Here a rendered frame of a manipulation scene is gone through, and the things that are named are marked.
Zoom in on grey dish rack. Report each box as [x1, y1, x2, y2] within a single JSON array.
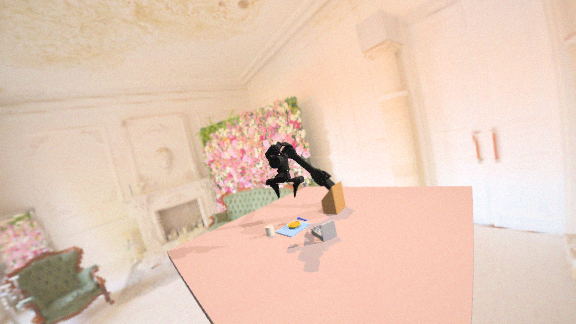
[[311, 220, 338, 242]]

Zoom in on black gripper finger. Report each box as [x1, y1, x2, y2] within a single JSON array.
[[270, 184, 280, 198], [293, 183, 301, 198]]

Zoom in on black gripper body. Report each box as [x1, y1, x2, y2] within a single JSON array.
[[266, 166, 304, 186]]

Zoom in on cream cylinder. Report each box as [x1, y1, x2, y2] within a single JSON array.
[[265, 224, 275, 237]]

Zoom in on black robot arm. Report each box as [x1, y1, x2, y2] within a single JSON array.
[[265, 141, 336, 190]]

